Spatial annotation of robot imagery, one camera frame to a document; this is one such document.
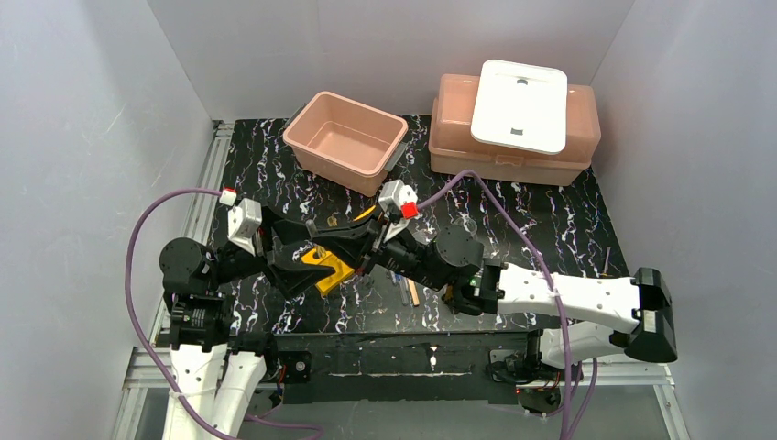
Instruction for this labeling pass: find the yellow test tube rack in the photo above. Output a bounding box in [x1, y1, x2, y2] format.
[300, 204, 378, 299]

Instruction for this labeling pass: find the clear glass test tube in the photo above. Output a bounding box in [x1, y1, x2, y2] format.
[305, 220, 318, 239]

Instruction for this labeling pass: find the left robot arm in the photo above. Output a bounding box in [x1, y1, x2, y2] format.
[159, 200, 337, 439]

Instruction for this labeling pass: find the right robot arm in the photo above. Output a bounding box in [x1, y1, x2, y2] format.
[306, 218, 678, 369]

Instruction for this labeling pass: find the blue capped plastic pipette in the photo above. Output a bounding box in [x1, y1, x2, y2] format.
[391, 272, 410, 306]

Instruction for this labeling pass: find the wooden stick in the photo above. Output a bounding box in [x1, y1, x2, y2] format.
[407, 279, 420, 307]

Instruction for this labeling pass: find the clear glass beaker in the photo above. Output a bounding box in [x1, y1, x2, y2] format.
[454, 216, 477, 237]

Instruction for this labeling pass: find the large pink lidded box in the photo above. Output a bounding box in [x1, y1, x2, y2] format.
[428, 73, 602, 187]

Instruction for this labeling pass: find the open pink plastic bin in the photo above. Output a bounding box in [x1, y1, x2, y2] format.
[282, 92, 408, 197]

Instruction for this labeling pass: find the white rectangular lid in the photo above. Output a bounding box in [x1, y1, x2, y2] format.
[470, 60, 568, 155]

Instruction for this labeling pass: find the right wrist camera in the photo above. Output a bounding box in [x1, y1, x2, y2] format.
[378, 180, 419, 243]

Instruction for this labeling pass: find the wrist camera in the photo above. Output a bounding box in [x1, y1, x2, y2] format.
[378, 180, 419, 243]
[227, 199, 262, 256]

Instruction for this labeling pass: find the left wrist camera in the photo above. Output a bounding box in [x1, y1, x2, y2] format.
[227, 199, 262, 256]

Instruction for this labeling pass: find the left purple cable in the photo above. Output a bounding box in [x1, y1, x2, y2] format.
[124, 186, 325, 440]

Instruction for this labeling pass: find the aluminium frame rail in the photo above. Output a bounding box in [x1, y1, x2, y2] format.
[124, 121, 237, 439]

